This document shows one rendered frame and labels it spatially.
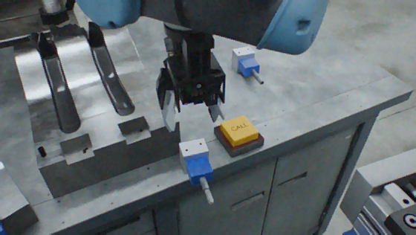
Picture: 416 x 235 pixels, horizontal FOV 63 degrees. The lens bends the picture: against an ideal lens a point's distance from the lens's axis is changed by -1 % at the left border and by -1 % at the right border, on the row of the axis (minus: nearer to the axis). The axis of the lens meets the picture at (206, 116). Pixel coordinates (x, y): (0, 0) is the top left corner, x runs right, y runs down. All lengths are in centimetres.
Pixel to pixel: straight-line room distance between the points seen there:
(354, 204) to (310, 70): 55
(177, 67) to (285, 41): 26
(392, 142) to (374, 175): 161
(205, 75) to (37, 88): 45
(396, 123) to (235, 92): 148
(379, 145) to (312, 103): 120
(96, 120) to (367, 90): 66
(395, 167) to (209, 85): 27
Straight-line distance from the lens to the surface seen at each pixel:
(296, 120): 82
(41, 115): 76
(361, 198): 51
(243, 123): 74
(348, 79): 99
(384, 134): 213
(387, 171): 50
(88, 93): 78
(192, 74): 47
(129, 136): 69
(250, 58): 94
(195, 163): 65
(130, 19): 32
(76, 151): 69
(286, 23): 26
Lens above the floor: 134
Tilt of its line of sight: 42 degrees down
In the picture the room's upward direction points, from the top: straight up
